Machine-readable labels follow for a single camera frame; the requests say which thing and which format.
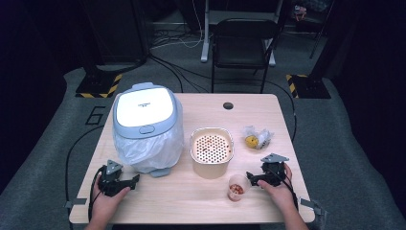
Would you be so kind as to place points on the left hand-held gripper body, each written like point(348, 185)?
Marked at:
point(110, 183)

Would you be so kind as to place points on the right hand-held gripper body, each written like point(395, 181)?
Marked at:
point(273, 174)

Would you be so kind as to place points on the red food scraps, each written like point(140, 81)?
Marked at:
point(236, 189)

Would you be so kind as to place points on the clear plastic cup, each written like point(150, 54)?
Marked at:
point(234, 197)

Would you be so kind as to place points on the white plastic trash bag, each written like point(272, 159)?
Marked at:
point(150, 151)

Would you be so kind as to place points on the yellow round food scrap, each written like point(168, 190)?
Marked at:
point(251, 141)

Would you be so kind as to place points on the clear plastic wrapper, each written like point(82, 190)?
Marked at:
point(265, 137)

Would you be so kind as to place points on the beige strainer container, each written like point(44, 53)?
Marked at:
point(210, 170)

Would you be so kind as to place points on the white lidded trash bin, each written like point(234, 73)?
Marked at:
point(143, 108)

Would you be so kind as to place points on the person's left hand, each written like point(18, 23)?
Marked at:
point(105, 206)

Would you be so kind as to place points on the person's right hand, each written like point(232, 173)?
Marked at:
point(281, 196)

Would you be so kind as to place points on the black folding chair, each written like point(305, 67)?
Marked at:
point(244, 48)

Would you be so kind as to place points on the dark cabinet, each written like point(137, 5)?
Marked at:
point(118, 28)

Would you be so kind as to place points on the grey table corner bracket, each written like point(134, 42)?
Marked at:
point(76, 202)
point(311, 204)

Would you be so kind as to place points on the hazard-striped black base plate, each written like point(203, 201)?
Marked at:
point(311, 87)
point(95, 86)

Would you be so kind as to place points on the white metal desk frame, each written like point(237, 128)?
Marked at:
point(205, 35)

